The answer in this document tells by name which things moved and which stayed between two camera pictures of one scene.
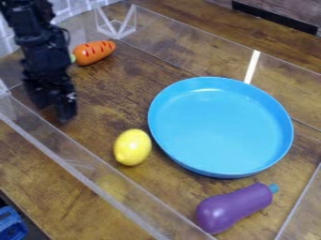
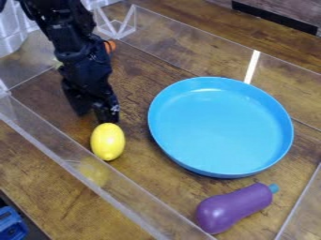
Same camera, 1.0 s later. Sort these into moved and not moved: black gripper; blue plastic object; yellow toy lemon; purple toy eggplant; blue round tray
Moved: yellow toy lemon; black gripper
Not moved: purple toy eggplant; blue round tray; blue plastic object
